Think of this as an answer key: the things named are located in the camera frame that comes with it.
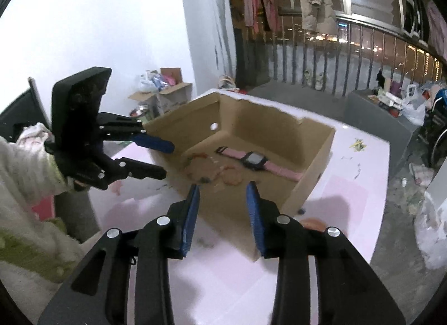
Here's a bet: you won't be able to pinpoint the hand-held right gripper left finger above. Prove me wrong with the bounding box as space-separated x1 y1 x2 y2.
38 183 201 325

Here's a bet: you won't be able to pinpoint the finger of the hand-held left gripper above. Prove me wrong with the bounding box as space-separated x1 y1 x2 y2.
97 112 175 154
99 156 167 191

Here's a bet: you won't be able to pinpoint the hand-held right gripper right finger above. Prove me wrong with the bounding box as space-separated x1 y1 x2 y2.
245 181 406 325

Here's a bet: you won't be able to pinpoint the multicoloured bead bracelet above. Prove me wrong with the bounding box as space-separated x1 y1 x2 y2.
182 151 214 184

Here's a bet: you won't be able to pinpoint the pink bead bracelet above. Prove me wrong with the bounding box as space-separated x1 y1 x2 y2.
223 167 242 185

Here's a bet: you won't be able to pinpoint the pink strap watch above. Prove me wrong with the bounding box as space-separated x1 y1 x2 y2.
215 147 304 182

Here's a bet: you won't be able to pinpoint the large brown cardboard box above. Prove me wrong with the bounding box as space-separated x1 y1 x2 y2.
141 89 336 263

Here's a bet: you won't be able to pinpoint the metal bowl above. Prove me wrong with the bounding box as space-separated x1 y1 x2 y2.
129 103 151 118

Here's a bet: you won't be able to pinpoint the white pink cloth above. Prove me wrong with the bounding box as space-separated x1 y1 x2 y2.
16 122 52 147

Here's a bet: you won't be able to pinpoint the small open cardboard box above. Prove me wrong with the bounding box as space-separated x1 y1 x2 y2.
129 67 193 119

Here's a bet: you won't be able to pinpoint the dark chair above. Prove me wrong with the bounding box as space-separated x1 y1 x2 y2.
0 77 53 144

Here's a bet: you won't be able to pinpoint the small white plastic bag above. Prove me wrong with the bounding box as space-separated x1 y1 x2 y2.
138 71 162 92

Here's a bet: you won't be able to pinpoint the pair of white shoes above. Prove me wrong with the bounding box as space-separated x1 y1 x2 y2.
303 69 326 91

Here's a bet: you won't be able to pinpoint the grey cabinet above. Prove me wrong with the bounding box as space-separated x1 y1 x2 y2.
344 89 427 179

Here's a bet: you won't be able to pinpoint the clear plastic bags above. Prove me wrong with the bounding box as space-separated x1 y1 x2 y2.
414 189 447 270

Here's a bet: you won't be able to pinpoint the white flat box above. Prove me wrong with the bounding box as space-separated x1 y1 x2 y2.
378 92 403 106

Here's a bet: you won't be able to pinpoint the wheelchair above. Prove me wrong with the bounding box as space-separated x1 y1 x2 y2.
417 87 447 169

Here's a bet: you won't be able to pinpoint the metal balcony railing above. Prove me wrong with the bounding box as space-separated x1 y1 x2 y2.
237 14 447 99

